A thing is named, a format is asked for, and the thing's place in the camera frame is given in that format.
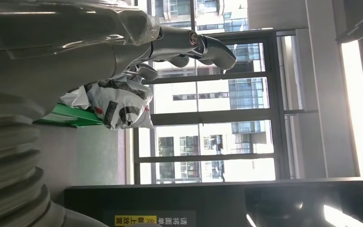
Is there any white package with black print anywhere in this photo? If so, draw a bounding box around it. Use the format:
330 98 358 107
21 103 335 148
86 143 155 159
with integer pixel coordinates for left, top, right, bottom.
84 72 155 131

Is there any large white package red print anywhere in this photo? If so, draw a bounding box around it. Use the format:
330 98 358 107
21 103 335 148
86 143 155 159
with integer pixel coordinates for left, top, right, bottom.
59 86 91 110

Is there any green plastic basket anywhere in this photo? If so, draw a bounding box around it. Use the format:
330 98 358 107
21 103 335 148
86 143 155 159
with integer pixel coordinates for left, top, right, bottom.
33 103 104 129

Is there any yellow warning label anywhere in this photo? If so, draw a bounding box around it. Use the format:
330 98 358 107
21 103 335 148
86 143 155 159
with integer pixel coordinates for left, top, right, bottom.
114 215 158 227

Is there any window with dark frame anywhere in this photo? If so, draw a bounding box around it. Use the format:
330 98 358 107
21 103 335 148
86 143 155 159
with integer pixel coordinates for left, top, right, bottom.
133 0 320 185

